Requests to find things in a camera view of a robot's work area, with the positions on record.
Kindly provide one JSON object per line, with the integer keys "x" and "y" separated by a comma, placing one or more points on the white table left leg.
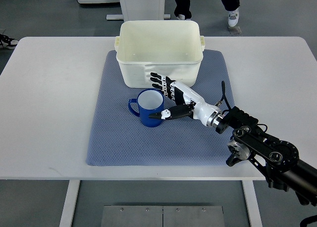
{"x": 69, "y": 204}

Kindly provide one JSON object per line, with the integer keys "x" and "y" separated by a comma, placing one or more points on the blue textured mat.
{"x": 118, "y": 138}

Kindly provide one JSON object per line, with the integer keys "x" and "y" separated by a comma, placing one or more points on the black white sneaker left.
{"x": 7, "y": 42}

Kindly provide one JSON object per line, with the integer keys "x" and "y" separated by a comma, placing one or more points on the person leg dark trousers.
{"x": 182, "y": 10}

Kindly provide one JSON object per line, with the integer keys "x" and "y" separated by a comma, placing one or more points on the white table right leg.
{"x": 251, "y": 204}

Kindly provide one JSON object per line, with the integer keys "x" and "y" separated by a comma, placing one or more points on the person leg white sneaker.
{"x": 232, "y": 6}

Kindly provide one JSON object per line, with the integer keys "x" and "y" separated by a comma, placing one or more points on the white table leg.
{"x": 69, "y": 204}
{"x": 251, "y": 204}

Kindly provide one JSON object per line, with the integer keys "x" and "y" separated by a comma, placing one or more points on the blue mug white inside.
{"x": 147, "y": 102}

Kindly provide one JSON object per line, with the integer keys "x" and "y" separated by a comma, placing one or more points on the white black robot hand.
{"x": 188, "y": 102}

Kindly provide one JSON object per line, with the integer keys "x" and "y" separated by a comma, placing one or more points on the cream plastic box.
{"x": 170, "y": 48}

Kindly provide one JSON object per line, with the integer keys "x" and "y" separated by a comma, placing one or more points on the grey metal floor plate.
{"x": 162, "y": 216}

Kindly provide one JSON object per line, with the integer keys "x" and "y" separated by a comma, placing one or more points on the small grey floor plate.
{"x": 235, "y": 30}

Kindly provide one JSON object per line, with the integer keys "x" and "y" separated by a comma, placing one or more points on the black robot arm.
{"x": 277, "y": 160}

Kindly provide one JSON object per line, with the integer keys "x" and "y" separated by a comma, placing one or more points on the white pedestal column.
{"x": 140, "y": 10}

